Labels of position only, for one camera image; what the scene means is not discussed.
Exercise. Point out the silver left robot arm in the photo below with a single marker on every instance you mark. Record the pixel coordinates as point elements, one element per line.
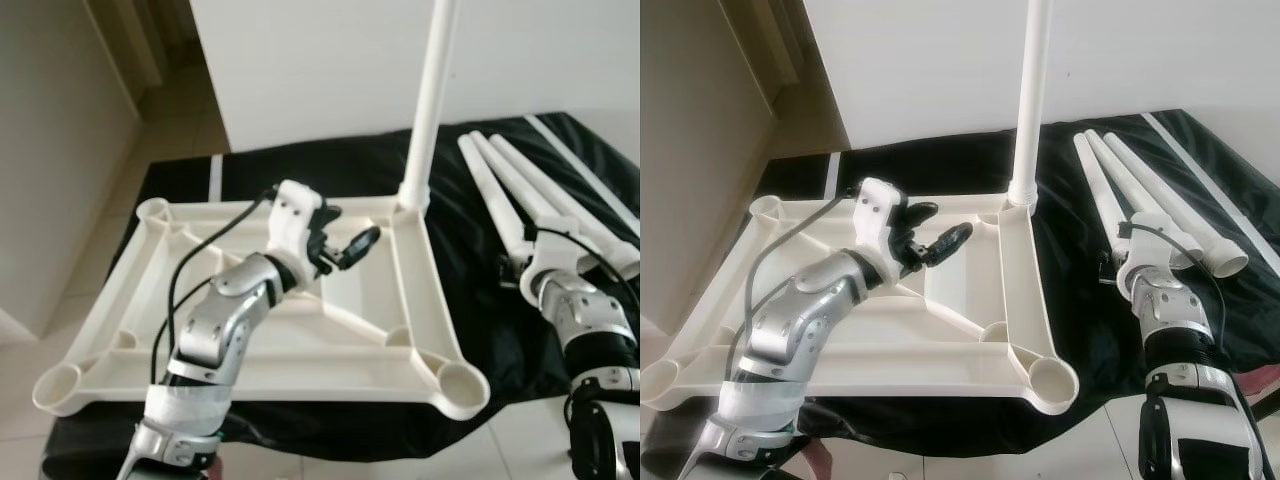
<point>800,320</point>
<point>215,320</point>

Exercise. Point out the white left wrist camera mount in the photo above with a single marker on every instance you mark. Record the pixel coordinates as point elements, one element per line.
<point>295,215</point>
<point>878,215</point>

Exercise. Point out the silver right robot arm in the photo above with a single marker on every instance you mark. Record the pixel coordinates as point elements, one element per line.
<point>1165,300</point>
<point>575,310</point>

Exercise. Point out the pink slipper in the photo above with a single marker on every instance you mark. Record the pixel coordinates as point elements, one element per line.
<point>1262,375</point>
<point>815,460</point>

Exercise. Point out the cream plastic table top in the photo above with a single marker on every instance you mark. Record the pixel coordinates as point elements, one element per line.
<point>360,340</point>
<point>960,300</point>

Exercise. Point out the black table cloth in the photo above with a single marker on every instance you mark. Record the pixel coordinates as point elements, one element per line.
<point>900,165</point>
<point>300,165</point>

